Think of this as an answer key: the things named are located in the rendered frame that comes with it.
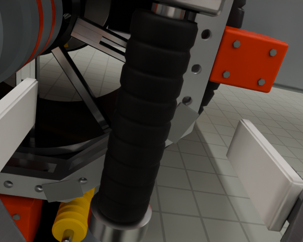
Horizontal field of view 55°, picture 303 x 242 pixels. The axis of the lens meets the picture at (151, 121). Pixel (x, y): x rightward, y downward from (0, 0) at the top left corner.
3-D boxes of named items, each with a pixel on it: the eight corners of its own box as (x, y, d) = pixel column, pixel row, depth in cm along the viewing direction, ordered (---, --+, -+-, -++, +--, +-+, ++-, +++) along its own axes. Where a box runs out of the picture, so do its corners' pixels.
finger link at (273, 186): (292, 181, 13) (308, 184, 13) (239, 117, 19) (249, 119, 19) (267, 231, 14) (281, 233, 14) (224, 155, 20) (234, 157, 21)
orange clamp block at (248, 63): (196, 67, 46) (249, 78, 47) (208, 82, 38) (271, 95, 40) (210, 21, 43) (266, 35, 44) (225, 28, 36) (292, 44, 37)
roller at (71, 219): (99, 162, 75) (103, 143, 73) (82, 259, 48) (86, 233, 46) (77, 159, 74) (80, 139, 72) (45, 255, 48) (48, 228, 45)
